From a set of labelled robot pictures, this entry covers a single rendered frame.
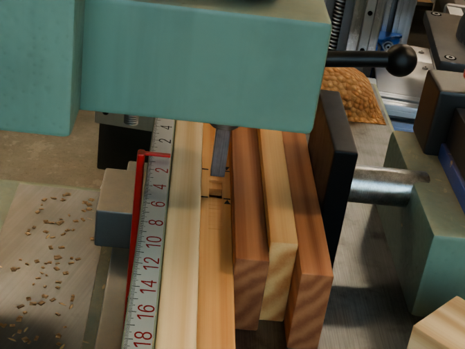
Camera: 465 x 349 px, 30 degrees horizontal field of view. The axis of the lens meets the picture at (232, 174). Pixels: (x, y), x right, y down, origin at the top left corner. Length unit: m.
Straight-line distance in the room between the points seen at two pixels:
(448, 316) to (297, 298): 0.08
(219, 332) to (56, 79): 0.15
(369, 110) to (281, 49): 0.31
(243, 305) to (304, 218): 0.06
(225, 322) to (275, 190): 0.12
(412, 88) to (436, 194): 0.80
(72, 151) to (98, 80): 2.07
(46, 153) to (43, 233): 1.79
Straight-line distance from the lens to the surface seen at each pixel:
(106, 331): 0.63
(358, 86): 0.79
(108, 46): 0.49
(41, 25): 0.45
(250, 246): 0.49
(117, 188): 0.73
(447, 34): 1.33
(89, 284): 0.70
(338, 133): 0.53
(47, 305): 0.68
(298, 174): 0.56
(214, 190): 0.56
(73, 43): 0.45
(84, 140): 2.62
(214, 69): 0.49
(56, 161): 2.50
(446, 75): 0.62
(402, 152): 0.61
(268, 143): 0.59
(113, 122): 1.19
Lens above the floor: 1.22
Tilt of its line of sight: 29 degrees down
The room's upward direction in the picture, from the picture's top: 8 degrees clockwise
